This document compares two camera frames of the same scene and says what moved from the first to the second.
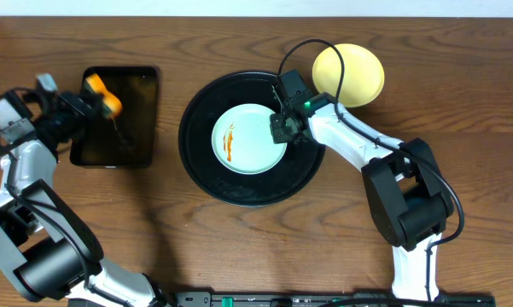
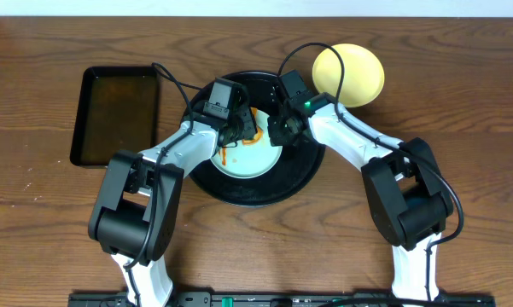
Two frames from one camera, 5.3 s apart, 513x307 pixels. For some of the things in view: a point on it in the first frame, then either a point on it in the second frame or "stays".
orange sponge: x=111 y=103 to x=259 y=134
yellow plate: x=363 y=79 stays
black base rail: x=323 y=299 stays
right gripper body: x=282 y=130 stays
